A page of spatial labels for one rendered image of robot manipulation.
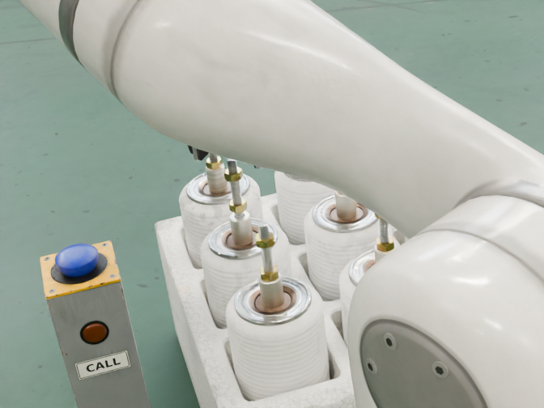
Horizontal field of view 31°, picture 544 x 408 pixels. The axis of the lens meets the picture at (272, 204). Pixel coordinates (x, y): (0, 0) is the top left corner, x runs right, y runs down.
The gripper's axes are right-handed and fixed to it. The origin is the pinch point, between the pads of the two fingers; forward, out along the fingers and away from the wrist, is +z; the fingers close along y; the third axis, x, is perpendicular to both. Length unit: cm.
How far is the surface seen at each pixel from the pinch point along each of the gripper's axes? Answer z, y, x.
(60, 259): 3.1, -9.2, -18.1
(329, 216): 10.8, 7.5, 6.4
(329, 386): 18.1, 14.0, -11.5
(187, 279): 18.1, -8.2, 0.0
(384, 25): 36, -26, 120
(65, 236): 36, -48, 26
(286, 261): 13.4, 4.6, 0.6
